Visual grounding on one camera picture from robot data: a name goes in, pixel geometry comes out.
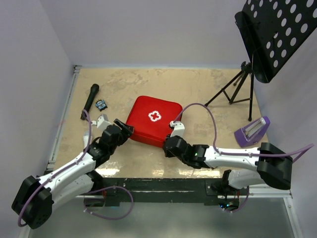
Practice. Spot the black music stand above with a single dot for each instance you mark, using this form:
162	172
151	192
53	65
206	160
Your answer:
272	31

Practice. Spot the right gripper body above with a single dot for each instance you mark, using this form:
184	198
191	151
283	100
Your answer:
168	154

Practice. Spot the black microphone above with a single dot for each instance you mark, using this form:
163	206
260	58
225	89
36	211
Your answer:
93	92

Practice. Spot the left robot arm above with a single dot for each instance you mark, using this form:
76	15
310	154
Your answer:
38	197

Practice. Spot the blue owl toy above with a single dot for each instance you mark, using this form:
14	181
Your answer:
101	104

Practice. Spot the aluminium left rail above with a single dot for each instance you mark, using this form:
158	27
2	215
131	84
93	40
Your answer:
54	152

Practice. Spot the white microphone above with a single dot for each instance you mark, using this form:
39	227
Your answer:
86	138

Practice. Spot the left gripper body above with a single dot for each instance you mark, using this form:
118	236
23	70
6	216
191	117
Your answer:
125	134

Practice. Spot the aluminium rail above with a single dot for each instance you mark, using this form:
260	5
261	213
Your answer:
272	192
54	152

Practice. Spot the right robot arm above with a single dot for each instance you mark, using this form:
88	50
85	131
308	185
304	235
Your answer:
259	165

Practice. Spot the aluminium front rail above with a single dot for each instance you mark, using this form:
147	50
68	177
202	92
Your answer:
272	192

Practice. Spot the purple box device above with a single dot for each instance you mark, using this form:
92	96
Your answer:
252	133

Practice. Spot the red medicine kit case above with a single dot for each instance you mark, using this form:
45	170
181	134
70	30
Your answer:
150	118

